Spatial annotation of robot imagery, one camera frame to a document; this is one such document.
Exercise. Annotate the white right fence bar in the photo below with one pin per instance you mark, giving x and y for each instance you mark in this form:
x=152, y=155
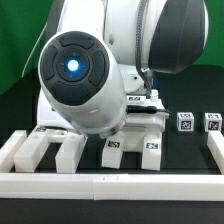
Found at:
x=215, y=143

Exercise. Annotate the white chair nut cube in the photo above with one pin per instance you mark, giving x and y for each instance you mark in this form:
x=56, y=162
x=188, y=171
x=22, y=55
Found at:
x=185, y=121
x=212, y=122

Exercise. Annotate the white left fence bar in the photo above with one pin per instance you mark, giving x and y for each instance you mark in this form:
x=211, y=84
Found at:
x=8, y=150

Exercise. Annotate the white chair seat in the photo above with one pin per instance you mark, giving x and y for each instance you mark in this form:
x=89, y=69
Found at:
x=145, y=125

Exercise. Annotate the white chair back frame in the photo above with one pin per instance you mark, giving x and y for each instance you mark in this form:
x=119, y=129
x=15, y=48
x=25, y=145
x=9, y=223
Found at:
x=50, y=150

